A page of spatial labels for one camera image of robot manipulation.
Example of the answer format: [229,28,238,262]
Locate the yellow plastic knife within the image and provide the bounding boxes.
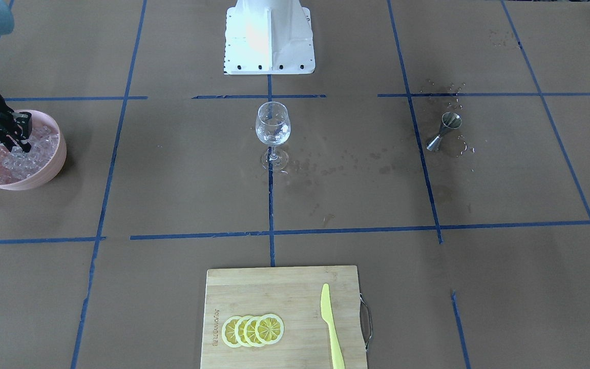
[319,283,346,368]

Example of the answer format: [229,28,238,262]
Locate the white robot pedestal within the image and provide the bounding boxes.
[223,1,316,75]

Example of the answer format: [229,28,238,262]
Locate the clear wine glass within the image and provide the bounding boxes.
[255,101,292,171]

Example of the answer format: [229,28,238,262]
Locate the steel double jigger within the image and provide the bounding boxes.
[426,112,462,152]

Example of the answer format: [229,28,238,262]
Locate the clear ice cubes pile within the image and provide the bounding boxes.
[0,125,59,185]

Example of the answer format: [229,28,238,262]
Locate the bamboo cutting board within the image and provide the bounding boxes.
[200,265,368,368]

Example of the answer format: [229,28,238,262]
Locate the lemon slice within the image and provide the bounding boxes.
[222,316,242,348]
[243,317,265,347]
[255,313,285,345]
[234,315,254,346]

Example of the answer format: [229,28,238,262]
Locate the pink bowl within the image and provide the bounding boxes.
[0,110,67,191]

